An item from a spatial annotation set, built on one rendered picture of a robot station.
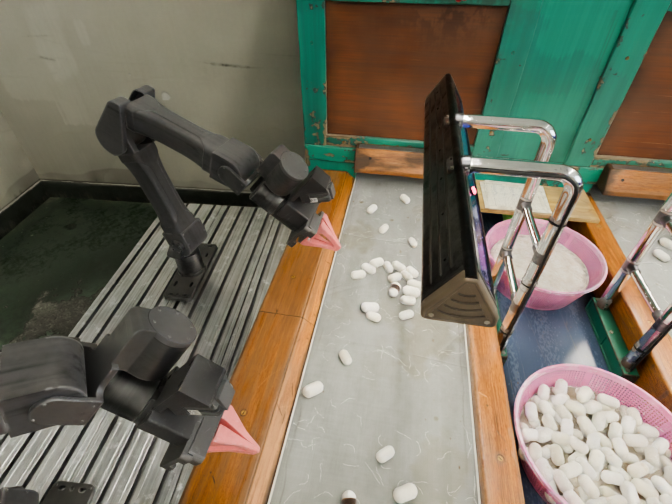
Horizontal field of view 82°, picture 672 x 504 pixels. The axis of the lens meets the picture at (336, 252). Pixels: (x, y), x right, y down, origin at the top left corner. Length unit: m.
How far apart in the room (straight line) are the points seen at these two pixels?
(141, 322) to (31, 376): 0.10
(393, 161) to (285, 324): 0.59
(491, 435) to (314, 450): 0.28
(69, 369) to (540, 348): 0.83
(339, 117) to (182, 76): 1.18
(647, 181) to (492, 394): 0.79
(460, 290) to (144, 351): 0.33
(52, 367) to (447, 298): 0.39
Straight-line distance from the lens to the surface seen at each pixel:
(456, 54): 1.11
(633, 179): 1.31
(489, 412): 0.73
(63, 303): 2.22
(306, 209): 0.74
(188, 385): 0.43
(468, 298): 0.42
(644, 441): 0.84
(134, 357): 0.47
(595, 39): 1.17
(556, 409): 0.81
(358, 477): 0.67
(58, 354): 0.48
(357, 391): 0.73
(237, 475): 0.66
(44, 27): 2.48
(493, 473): 0.69
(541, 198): 1.21
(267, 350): 0.75
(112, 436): 0.87
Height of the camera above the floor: 1.38
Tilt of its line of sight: 42 degrees down
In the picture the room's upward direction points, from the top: straight up
